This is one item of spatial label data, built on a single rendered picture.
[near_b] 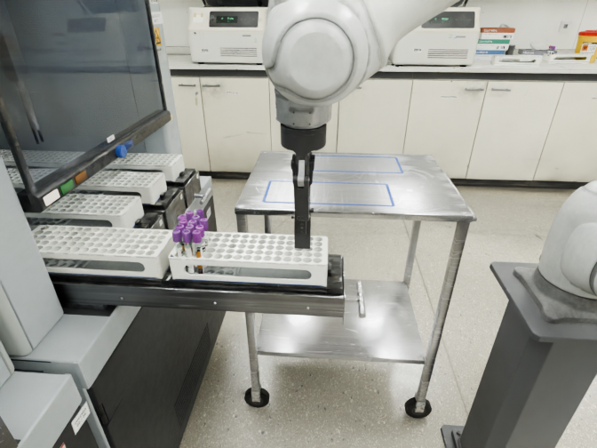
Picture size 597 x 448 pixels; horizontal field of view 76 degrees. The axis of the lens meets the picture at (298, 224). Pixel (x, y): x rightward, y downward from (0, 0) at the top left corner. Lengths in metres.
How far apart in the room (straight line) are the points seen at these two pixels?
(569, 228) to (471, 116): 2.31
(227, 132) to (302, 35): 2.77
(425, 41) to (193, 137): 1.83
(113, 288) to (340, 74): 0.61
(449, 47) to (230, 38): 1.50
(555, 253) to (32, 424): 0.98
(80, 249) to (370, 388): 1.16
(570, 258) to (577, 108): 2.59
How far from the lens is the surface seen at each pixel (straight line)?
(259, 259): 0.73
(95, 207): 1.01
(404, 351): 1.38
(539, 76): 3.32
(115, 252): 0.81
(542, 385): 1.11
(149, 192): 1.07
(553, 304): 0.99
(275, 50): 0.40
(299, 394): 1.58
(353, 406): 1.56
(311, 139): 0.61
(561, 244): 0.94
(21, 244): 0.79
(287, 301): 0.73
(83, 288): 0.86
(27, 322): 0.83
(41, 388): 0.79
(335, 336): 1.39
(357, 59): 0.39
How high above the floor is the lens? 1.27
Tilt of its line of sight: 30 degrees down
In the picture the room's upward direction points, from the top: straight up
